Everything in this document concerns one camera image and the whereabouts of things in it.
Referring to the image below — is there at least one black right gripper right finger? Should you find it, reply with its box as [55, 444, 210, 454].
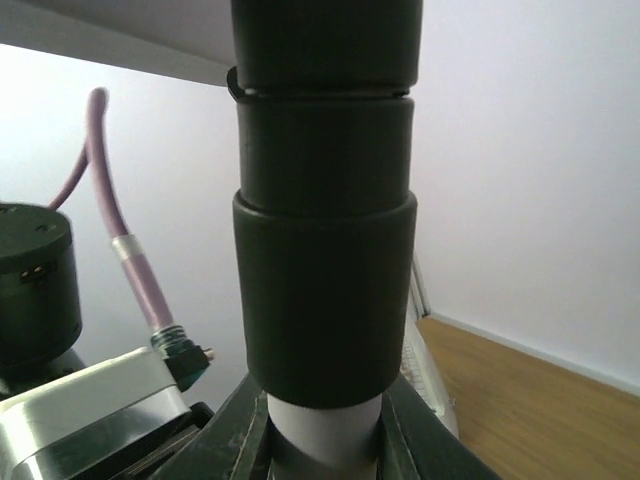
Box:
[377, 377, 499, 480]

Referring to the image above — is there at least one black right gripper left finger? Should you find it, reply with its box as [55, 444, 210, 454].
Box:
[154, 375, 272, 480]

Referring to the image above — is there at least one white metronome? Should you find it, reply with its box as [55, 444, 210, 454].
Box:
[400, 255, 459, 438]

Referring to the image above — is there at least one white tripod music stand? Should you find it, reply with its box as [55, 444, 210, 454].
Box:
[0, 0, 426, 480]

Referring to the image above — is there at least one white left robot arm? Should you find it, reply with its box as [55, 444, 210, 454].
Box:
[1, 203, 84, 400]

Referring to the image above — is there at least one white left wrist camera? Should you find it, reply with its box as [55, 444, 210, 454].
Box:
[1, 348, 189, 479]

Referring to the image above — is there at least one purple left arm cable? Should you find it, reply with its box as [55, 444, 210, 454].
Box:
[47, 87, 219, 391]

